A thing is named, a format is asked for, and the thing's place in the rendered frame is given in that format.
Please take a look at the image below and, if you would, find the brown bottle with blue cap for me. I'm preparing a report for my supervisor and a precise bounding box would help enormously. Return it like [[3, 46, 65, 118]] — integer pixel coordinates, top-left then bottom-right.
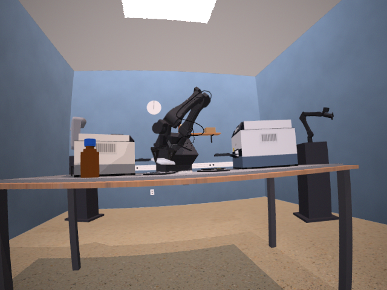
[[80, 138, 99, 178]]

